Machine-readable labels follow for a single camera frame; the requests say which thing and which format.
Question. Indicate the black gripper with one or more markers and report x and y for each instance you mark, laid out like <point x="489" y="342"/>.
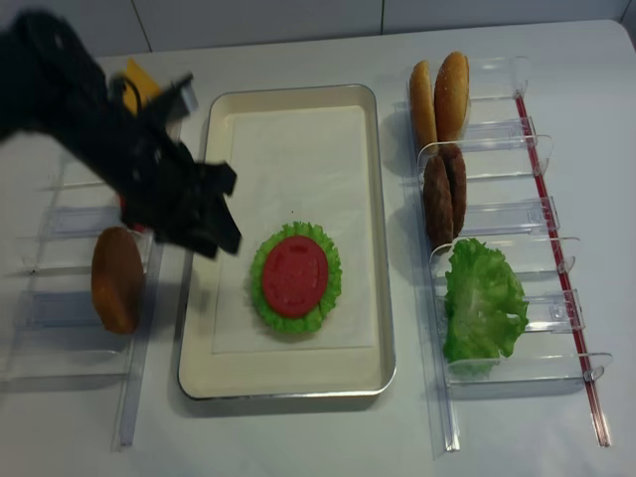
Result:
<point x="165" y="190"/>

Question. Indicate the red tomato slice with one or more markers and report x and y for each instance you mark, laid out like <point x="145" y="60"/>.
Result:
<point x="295" y="276"/>

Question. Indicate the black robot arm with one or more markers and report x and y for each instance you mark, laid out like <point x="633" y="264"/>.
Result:
<point x="51" y="85"/>

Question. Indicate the yellow cheese slices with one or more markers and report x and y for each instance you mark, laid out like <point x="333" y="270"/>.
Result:
<point x="140" y="87"/>

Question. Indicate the green lettuce leaf on tray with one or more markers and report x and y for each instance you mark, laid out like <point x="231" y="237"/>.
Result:
<point x="312" y="321"/>

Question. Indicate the front brown meat patty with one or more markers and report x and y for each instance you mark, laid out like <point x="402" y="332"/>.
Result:
<point x="437" y="203"/>

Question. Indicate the brown meat patty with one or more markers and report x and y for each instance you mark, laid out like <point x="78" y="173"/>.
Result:
<point x="456" y="174"/>
<point x="437" y="203"/>

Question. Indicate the rear brown meat patty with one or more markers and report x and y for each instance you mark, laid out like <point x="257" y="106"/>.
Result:
<point x="456" y="174"/>

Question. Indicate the green lettuce leaf in rack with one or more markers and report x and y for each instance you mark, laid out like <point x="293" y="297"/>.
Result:
<point x="484" y="303"/>

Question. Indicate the white paper liner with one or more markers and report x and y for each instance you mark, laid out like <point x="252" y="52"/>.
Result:
<point x="305" y="165"/>

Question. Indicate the brown bun in left rack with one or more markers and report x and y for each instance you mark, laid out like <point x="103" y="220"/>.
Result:
<point x="117" y="281"/>

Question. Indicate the cream metal tray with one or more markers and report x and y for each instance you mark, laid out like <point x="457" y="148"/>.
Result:
<point x="312" y="373"/>

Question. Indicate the clear acrylic left rack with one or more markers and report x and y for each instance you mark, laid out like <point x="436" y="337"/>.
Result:
<point x="52" y="211"/>

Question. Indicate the clear acrylic rack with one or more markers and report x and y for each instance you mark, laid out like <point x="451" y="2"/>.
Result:
<point x="505" y="212"/>
<point x="52" y="211"/>

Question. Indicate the left bun half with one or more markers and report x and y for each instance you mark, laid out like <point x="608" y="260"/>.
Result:
<point x="421" y="105"/>

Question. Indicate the right sesame bun half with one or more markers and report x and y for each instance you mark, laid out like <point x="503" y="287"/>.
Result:
<point x="451" y="97"/>

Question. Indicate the clear acrylic right rack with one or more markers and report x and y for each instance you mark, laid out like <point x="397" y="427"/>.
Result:
<point x="505" y="212"/>

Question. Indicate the red rod on right rack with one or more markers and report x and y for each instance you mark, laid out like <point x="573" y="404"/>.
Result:
<point x="599" y="421"/>

